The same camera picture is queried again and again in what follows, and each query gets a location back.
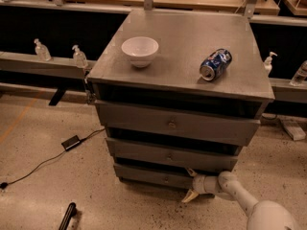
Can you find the grey middle drawer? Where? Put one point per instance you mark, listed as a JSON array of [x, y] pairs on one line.
[[170, 156]]

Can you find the grey top drawer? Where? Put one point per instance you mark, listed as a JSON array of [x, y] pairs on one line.
[[179, 123]]

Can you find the white ceramic bowl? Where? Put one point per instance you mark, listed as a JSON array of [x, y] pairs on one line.
[[140, 50]]

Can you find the clear plastic water bottle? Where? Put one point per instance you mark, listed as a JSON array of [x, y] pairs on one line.
[[300, 75]]

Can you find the clear pump bottle near cabinet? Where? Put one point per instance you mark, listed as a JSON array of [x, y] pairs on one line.
[[79, 57]]

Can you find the grey wooden drawer cabinet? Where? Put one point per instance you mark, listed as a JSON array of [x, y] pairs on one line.
[[173, 79]]

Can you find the clear pump bottle far left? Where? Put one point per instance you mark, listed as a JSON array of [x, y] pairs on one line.
[[41, 50]]

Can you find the grey bottom drawer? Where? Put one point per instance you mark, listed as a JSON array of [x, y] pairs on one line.
[[156, 174]]

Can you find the grey metal shelf rail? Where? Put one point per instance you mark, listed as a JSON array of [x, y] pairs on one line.
[[63, 67]]

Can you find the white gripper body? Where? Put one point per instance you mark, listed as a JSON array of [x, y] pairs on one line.
[[199, 185]]

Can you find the crushed blue soda can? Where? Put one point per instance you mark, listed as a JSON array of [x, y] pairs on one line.
[[214, 65]]

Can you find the white pump bottle right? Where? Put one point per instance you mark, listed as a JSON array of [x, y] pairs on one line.
[[268, 61]]

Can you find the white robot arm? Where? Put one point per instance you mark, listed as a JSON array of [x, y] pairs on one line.
[[261, 214]]

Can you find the black cylindrical handle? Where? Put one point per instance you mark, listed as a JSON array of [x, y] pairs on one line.
[[70, 212]]

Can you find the black power adapter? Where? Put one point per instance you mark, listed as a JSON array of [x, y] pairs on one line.
[[71, 143]]

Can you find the grey drawer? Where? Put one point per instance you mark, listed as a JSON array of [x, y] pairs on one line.
[[156, 174], [179, 123], [170, 156]]

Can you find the small wooden block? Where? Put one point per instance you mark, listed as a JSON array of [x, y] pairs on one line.
[[293, 129]]

